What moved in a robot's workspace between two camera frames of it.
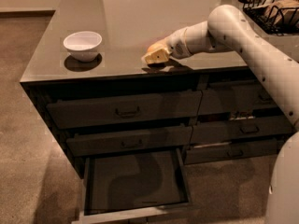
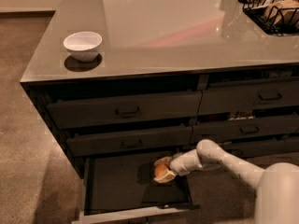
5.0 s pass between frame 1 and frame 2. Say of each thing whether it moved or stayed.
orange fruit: moved
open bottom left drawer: stayed
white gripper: moved
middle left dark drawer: stayed
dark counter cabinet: stayed
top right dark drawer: stayed
